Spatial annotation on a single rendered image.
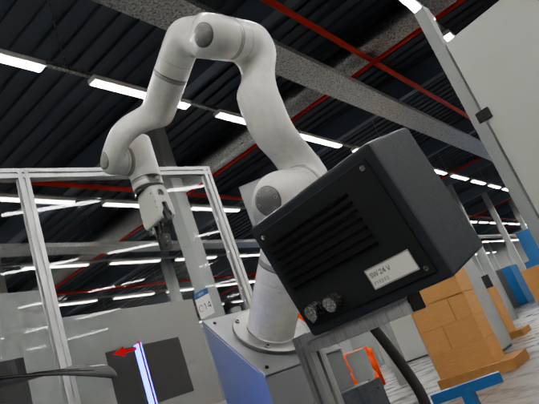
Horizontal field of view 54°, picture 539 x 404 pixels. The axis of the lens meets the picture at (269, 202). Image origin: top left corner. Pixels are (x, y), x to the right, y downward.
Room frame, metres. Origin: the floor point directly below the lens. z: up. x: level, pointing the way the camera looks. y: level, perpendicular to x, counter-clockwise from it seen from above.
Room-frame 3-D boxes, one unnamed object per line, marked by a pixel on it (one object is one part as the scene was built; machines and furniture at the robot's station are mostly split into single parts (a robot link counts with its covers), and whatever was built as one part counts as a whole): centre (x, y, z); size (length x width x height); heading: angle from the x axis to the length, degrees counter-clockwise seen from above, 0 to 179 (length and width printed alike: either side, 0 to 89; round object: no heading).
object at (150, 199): (1.35, 0.30, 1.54); 0.10 x 0.07 x 0.11; 46
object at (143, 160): (1.34, 0.30, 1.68); 0.09 x 0.08 x 0.13; 138
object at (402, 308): (0.80, -0.05, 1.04); 0.24 x 0.03 x 0.03; 45
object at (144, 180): (1.34, 0.29, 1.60); 0.09 x 0.08 x 0.03; 46
